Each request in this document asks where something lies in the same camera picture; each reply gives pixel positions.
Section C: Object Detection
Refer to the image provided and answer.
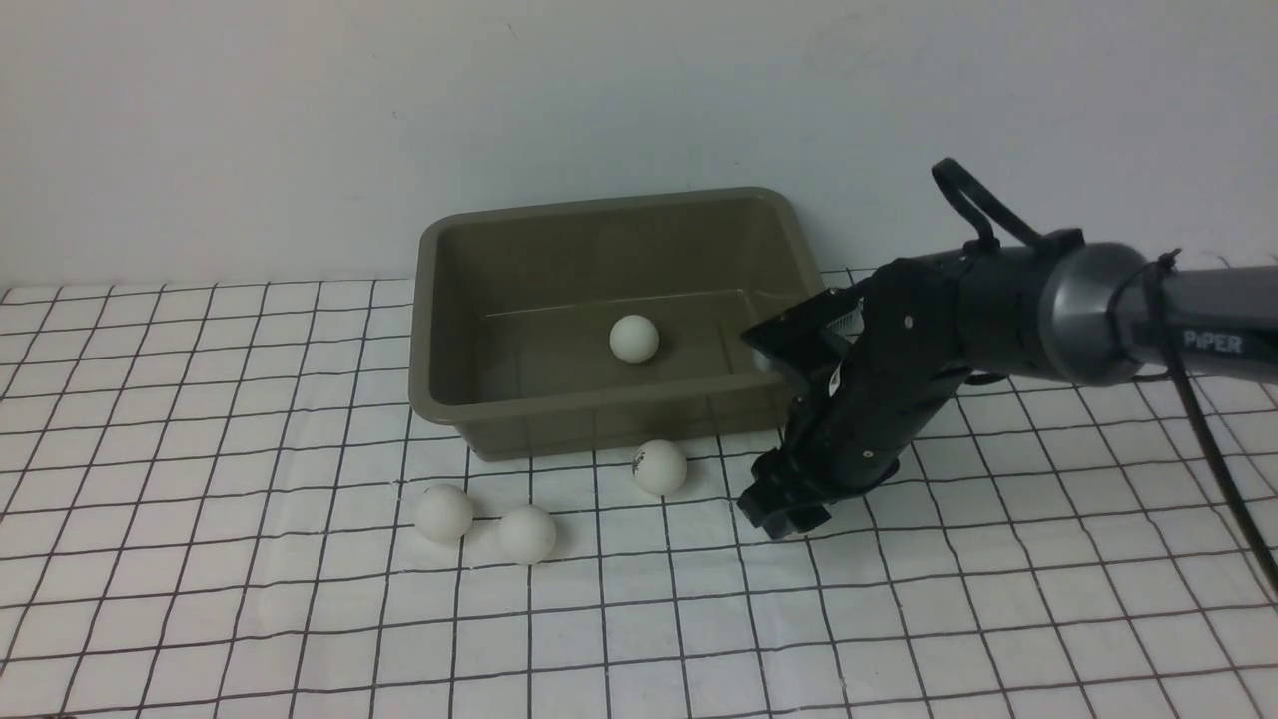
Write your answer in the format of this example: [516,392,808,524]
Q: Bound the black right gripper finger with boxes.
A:
[739,499,800,541]
[787,504,831,535]

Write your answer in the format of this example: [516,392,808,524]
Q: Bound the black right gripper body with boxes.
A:
[737,263,970,511]

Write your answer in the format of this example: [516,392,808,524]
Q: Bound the white ping-pong ball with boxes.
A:
[631,438,688,497]
[412,485,474,543]
[608,315,659,365]

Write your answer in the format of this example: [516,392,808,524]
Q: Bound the white ping-pong ball plain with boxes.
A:
[497,504,558,567]

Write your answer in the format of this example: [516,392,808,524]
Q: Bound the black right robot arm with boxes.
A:
[737,232,1277,540]

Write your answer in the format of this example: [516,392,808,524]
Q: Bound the olive plastic storage bin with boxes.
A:
[406,186,826,460]

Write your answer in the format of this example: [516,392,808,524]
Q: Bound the white black-grid tablecloth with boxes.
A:
[1,281,1277,718]

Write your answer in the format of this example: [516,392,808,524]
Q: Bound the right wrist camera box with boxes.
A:
[740,287,861,395]

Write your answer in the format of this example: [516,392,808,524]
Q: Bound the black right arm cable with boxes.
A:
[930,158,1278,590]

